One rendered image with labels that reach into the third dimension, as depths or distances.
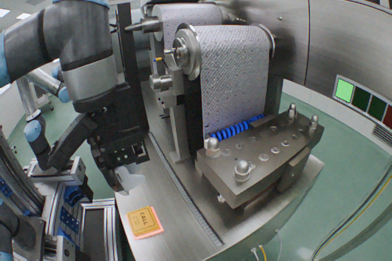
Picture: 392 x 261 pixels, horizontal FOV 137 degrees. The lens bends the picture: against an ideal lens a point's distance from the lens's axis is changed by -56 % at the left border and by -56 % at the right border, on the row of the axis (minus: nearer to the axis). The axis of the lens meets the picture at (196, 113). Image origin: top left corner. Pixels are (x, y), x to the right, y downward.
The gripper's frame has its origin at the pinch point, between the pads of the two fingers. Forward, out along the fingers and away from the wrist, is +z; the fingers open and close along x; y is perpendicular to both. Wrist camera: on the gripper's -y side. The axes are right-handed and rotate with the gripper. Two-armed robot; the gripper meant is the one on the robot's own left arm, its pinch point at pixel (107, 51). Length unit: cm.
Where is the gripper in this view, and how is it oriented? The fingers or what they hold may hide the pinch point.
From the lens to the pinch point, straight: 105.1
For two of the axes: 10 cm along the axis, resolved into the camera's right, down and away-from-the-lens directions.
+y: -0.3, 8.2, 5.8
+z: 7.4, -3.7, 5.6
